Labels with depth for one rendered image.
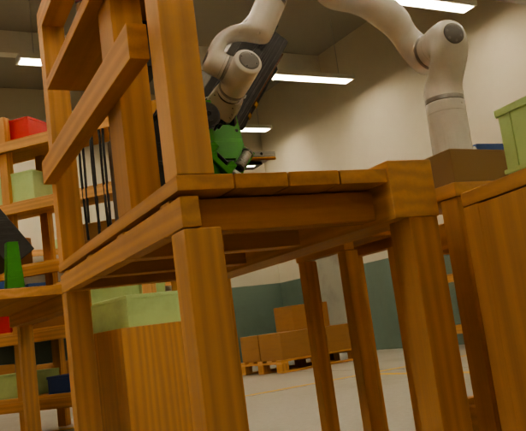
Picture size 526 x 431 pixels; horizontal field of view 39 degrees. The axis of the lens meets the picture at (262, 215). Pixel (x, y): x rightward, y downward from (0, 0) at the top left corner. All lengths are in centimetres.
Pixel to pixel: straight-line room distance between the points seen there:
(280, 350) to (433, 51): 635
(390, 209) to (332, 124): 962
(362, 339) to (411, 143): 772
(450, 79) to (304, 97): 986
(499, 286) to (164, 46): 94
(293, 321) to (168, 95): 748
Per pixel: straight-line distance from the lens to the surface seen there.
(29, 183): 562
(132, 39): 182
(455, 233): 210
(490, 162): 224
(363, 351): 243
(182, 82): 171
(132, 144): 204
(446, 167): 215
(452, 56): 233
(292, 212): 182
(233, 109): 226
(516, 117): 181
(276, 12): 226
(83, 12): 231
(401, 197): 189
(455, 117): 231
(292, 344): 848
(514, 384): 183
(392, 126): 1036
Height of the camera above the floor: 53
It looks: 9 degrees up
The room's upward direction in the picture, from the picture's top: 8 degrees counter-clockwise
